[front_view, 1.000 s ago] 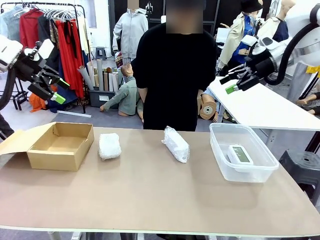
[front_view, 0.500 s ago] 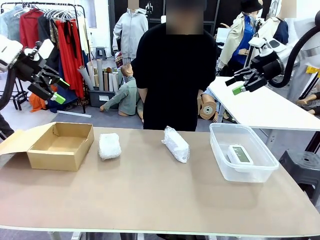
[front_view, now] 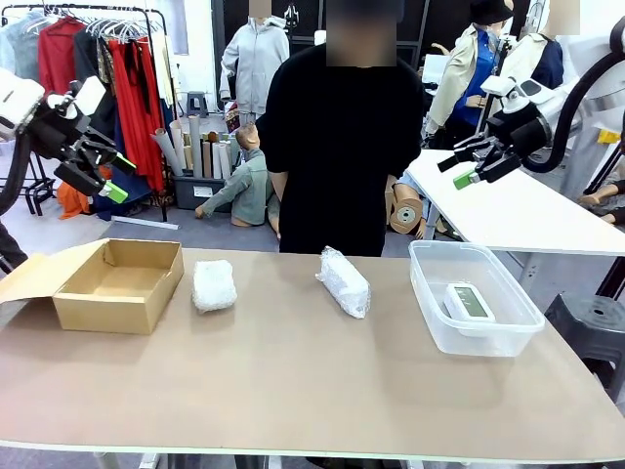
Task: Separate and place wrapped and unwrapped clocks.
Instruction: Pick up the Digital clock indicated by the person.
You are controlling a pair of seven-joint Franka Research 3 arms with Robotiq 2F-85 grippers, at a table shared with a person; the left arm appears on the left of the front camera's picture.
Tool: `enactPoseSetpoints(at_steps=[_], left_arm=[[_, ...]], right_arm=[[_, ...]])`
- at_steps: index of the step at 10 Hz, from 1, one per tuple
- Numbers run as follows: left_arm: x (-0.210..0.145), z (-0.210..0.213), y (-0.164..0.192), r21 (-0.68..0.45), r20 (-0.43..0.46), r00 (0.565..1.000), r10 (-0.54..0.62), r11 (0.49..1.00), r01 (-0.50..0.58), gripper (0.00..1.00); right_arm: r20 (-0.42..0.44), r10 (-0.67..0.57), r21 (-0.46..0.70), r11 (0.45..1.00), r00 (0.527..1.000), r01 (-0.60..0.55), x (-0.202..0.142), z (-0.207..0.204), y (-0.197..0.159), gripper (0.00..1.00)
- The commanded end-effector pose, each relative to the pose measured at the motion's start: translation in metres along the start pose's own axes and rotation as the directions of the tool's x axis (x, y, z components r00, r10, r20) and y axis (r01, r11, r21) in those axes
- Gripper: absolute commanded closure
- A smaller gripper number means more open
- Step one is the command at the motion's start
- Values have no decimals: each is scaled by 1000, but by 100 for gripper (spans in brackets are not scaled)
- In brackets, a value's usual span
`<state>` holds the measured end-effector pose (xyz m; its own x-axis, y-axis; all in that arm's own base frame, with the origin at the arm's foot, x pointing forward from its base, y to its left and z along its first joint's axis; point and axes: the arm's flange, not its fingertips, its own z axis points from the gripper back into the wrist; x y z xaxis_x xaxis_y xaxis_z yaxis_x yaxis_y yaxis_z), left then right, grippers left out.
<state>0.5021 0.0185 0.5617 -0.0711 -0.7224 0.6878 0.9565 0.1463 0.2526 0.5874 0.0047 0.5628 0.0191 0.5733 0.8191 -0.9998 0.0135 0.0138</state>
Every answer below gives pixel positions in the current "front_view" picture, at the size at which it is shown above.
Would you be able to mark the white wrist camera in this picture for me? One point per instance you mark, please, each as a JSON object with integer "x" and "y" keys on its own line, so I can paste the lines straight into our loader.
{"x": 498, "y": 90}
{"x": 85, "y": 98}

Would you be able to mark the person in black top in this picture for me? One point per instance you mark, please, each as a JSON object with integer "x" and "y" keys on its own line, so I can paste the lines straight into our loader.
{"x": 342, "y": 146}

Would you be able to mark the open brown cardboard box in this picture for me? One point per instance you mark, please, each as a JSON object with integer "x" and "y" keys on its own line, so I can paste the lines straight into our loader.
{"x": 112, "y": 308}

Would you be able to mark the unwrapped white digital clock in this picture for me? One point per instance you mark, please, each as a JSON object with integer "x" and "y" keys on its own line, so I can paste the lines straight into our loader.
{"x": 469, "y": 303}

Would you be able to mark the grey storage bin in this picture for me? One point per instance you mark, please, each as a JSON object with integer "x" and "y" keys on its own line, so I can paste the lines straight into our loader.
{"x": 195, "y": 193}

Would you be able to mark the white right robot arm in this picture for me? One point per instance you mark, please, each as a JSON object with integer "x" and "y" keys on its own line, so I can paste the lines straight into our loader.
{"x": 542, "y": 98}

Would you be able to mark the long red hanging dress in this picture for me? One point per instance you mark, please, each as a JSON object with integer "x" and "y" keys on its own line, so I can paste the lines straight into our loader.
{"x": 134, "y": 107}

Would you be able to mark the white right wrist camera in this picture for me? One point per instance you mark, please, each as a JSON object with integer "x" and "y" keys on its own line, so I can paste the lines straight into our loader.
{"x": 498, "y": 90}

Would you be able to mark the lying bare mannequin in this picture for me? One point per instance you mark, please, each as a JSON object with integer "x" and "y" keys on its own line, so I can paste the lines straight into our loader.
{"x": 605, "y": 200}

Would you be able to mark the beige paper roll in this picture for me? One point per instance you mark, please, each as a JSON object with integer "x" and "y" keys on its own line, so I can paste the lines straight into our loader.
{"x": 179, "y": 141}

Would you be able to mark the small grey stool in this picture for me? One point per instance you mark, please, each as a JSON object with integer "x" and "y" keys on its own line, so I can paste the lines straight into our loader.
{"x": 196, "y": 102}

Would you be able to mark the clear plastic container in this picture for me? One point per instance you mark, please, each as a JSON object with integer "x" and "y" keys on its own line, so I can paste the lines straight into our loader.
{"x": 488, "y": 342}

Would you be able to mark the red hanging shirt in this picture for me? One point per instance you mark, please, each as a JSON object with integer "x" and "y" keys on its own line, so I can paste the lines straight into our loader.
{"x": 61, "y": 54}

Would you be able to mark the black clothes rack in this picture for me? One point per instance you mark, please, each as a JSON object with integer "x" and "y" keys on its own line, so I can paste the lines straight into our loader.
{"x": 122, "y": 8}

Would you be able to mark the sitting mannequin green shirt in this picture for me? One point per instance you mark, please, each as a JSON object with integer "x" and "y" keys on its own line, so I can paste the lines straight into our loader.
{"x": 249, "y": 185}

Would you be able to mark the tightly bubble-wrapped white clock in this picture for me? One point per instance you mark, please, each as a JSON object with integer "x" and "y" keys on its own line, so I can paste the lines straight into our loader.
{"x": 215, "y": 288}

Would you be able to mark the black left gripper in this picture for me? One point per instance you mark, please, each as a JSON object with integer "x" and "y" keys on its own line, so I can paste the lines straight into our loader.
{"x": 56, "y": 134}

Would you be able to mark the white paper roll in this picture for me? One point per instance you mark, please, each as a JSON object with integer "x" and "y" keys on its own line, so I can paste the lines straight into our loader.
{"x": 216, "y": 161}
{"x": 225, "y": 161}

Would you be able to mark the grey-blue hanging garment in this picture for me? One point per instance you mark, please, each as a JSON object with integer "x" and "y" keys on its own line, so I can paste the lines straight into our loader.
{"x": 19, "y": 44}

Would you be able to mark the mannequin beige coat black hat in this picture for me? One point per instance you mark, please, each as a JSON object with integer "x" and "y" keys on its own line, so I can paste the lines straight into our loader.
{"x": 464, "y": 73}

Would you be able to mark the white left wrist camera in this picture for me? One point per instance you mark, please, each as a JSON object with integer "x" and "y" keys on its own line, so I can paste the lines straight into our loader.
{"x": 85, "y": 98}

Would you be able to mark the black hanging garment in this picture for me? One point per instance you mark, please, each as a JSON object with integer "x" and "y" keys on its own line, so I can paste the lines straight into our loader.
{"x": 93, "y": 63}

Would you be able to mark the slanted grey paper roll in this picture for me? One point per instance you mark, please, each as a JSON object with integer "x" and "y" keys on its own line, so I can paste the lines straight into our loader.
{"x": 168, "y": 154}

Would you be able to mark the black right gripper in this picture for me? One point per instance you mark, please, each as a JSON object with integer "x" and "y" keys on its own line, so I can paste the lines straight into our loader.
{"x": 529, "y": 137}

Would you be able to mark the loosely bubble-wrapped white clock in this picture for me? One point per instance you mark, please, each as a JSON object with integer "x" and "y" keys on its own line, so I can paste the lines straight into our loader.
{"x": 344, "y": 285}

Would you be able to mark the dark trouser leg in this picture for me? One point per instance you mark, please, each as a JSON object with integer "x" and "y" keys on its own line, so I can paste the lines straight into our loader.
{"x": 10, "y": 249}

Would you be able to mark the brown paper roll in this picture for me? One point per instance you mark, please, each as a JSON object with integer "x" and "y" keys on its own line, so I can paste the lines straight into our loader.
{"x": 207, "y": 161}

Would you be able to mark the orange cloth heap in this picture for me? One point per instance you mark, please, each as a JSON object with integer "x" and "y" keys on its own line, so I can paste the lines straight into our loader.
{"x": 73, "y": 200}

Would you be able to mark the tall grey paper roll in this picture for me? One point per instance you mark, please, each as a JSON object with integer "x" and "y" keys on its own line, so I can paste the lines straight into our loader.
{"x": 195, "y": 146}

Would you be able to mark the black plastic stool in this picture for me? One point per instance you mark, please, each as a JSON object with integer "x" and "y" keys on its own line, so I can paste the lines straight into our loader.
{"x": 591, "y": 322}

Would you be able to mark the white side table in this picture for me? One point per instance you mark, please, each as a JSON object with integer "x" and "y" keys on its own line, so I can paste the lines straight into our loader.
{"x": 512, "y": 215}

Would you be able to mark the mannequin in grey hoodie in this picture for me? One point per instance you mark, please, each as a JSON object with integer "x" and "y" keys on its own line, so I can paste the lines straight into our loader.
{"x": 254, "y": 58}

